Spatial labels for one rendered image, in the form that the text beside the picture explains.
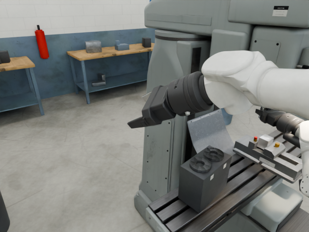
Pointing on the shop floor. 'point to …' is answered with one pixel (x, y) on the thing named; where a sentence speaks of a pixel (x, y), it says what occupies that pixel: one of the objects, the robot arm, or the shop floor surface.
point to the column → (170, 128)
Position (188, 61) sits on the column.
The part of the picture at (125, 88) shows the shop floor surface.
